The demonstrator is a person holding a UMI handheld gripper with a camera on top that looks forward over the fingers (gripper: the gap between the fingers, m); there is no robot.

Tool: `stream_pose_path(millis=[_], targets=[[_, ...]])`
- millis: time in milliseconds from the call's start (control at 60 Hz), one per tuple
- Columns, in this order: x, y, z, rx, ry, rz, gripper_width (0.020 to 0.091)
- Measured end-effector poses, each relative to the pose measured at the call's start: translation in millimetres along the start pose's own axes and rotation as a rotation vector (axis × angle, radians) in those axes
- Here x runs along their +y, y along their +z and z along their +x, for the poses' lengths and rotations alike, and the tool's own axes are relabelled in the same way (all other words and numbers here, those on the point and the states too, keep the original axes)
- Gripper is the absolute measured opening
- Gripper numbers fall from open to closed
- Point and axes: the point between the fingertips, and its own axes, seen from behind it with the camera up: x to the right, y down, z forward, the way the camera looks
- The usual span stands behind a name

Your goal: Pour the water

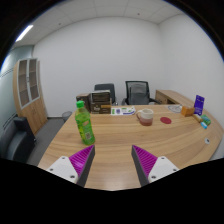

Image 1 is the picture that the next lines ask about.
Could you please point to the black office chair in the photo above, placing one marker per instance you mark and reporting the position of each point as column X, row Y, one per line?
column 106, row 87

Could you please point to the clear glass dish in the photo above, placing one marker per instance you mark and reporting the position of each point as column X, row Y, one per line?
column 174, row 108

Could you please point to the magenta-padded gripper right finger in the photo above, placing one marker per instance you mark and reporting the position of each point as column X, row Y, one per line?
column 161, row 166

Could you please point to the grey mesh office chair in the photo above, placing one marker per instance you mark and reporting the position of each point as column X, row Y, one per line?
column 138, row 91

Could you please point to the purple standing card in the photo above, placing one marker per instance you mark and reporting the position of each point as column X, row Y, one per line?
column 199, row 105

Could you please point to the printed paper leaflet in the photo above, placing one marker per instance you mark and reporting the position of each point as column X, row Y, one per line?
column 122, row 110

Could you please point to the wooden shelf cabinet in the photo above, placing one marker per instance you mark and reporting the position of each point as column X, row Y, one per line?
column 31, row 100

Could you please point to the white mug with brown base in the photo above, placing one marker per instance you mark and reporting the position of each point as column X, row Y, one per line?
column 146, row 116

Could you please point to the low wooden side cabinet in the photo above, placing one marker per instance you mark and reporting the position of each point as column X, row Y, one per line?
column 170, row 96

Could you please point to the flat round red coaster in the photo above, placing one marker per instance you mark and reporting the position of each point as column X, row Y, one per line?
column 165, row 120

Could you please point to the ceiling light panel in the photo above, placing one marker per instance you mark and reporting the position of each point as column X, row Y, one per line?
column 24, row 33

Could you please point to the tan bar packet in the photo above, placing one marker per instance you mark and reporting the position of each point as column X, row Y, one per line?
column 197, row 118

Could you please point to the grey waste bin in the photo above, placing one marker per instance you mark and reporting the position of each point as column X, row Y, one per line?
column 66, row 115

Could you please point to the green drink bottle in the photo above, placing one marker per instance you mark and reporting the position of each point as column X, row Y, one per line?
column 84, row 123

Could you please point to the green box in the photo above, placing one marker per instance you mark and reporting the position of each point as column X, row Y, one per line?
column 206, row 119

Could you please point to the brown box with black top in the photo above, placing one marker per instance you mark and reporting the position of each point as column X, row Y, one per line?
column 100, row 101

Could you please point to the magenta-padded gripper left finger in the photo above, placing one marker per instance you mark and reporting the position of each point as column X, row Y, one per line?
column 63, row 166

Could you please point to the small blue packet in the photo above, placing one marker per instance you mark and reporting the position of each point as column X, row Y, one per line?
column 203, row 125

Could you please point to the orange box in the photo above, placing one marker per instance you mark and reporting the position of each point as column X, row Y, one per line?
column 187, row 111

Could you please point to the dark armchair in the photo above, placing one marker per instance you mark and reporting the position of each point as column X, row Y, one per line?
column 15, row 140

